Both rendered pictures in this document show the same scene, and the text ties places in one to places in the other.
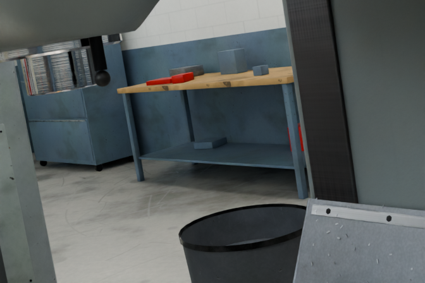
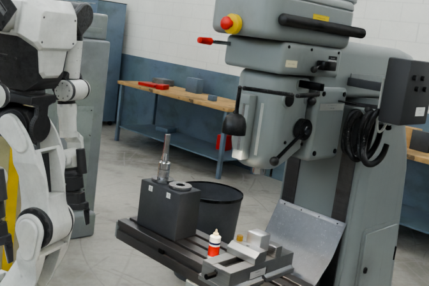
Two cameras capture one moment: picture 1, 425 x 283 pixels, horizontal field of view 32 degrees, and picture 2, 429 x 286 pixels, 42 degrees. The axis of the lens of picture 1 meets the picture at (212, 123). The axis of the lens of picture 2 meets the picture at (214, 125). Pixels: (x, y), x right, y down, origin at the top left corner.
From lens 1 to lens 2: 1.48 m
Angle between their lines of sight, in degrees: 9
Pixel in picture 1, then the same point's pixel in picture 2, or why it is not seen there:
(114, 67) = (114, 63)
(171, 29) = (159, 51)
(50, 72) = (260, 171)
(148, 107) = (129, 94)
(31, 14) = (267, 165)
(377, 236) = (297, 213)
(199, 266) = not seen: hidden behind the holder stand
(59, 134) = not seen: hidden behind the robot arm
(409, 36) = (319, 168)
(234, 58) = (196, 84)
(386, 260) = (297, 219)
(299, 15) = not seen: hidden behind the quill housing
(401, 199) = (306, 205)
